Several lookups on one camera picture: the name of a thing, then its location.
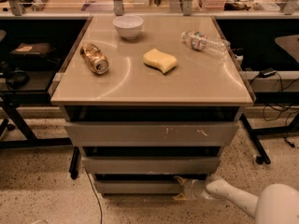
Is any crushed gold soda can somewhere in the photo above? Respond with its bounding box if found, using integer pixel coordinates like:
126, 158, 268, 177
79, 43, 108, 75

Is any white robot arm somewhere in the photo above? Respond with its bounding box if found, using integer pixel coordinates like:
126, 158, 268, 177
175, 175, 299, 224

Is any clear plastic water bottle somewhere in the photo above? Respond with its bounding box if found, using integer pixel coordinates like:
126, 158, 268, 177
181, 31, 230, 57

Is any grey top drawer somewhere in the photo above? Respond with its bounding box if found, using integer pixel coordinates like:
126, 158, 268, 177
64, 121, 238, 147

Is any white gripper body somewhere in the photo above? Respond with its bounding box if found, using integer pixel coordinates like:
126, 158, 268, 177
183, 179, 211, 200

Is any grey middle drawer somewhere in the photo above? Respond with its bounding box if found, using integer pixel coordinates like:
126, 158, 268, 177
82, 157, 220, 175

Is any yellow sponge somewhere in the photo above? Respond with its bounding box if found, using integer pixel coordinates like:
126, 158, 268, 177
143, 49, 178, 74

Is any grey drawer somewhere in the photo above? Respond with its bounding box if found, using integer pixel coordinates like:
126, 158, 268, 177
82, 157, 220, 175
64, 121, 238, 147
93, 179, 210, 195

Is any white ceramic bowl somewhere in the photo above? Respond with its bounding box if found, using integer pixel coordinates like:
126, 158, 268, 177
113, 15, 144, 40

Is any grey drawer cabinet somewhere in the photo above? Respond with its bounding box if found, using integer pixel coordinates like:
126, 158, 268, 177
50, 14, 254, 199

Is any black power adapter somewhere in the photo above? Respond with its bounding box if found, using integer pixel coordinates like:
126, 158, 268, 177
259, 68, 277, 78

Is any grey bottom drawer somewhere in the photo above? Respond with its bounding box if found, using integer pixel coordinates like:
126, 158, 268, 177
93, 179, 210, 195

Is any black cable on floor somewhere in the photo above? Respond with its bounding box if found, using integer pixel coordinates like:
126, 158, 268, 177
83, 168, 104, 224

